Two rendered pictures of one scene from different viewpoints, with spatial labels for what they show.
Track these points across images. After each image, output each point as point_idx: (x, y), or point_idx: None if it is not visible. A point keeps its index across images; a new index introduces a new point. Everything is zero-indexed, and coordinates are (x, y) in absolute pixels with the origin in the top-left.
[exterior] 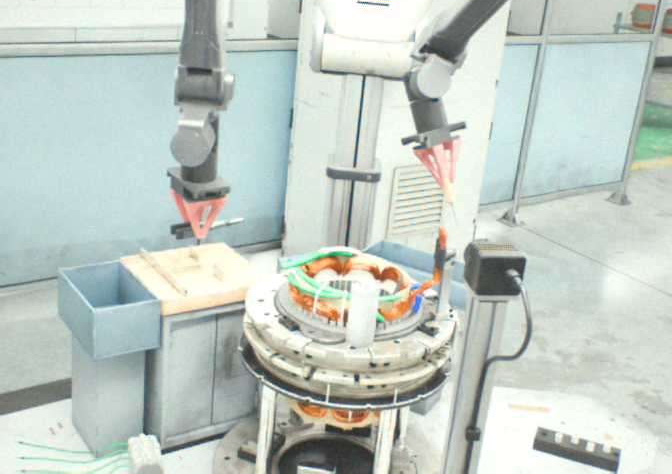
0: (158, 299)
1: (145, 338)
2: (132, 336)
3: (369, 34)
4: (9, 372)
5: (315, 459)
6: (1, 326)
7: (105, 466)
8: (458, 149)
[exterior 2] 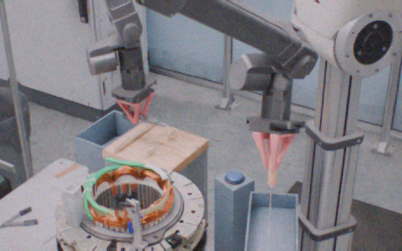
0: (104, 147)
1: (99, 166)
2: (92, 160)
3: (310, 23)
4: (365, 187)
5: None
6: (399, 159)
7: None
8: (275, 143)
